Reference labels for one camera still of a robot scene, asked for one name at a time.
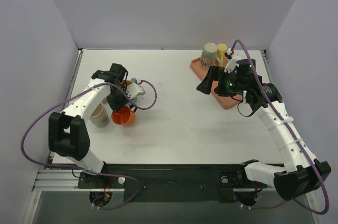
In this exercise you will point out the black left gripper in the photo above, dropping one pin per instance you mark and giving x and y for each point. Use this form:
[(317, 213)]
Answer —
[(116, 100)]

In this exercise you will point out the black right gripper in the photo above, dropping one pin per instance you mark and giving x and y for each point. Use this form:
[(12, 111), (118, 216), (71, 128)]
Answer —
[(216, 79)]

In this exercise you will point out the orange mug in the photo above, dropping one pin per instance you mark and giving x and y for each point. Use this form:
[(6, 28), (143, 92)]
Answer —
[(126, 116)]

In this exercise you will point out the cream dragon pattern mug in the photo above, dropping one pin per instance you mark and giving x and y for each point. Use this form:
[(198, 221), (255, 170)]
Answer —
[(99, 116)]

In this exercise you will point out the blue butterfly mug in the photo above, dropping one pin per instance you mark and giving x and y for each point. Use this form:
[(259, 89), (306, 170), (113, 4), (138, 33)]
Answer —
[(130, 82)]

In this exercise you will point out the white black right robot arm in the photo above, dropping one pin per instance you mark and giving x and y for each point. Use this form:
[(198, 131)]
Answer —
[(302, 171)]

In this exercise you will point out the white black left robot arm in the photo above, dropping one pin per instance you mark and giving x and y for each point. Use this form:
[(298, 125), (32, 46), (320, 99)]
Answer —
[(68, 135)]

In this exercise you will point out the yellow mug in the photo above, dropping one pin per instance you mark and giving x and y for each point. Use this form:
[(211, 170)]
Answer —
[(220, 58)]

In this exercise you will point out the seashell coral mug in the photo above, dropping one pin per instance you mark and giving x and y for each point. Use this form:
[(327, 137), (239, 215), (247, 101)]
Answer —
[(208, 54)]

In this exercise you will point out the pink plastic tray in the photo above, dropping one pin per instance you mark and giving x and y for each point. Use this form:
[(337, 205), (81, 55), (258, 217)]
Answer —
[(225, 102)]

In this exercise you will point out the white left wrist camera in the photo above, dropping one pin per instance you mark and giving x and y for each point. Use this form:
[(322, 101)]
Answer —
[(141, 92)]

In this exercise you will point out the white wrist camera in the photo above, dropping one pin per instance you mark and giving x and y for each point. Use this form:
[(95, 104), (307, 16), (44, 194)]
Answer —
[(141, 92), (232, 59)]

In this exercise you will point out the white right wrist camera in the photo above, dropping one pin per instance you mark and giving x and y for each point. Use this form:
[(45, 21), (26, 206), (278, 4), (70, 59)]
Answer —
[(232, 59)]

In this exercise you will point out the aluminium rail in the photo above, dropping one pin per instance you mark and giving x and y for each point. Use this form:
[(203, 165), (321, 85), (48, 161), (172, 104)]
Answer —
[(55, 180)]

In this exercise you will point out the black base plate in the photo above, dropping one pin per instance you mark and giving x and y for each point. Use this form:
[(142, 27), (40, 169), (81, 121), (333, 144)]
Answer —
[(175, 182)]

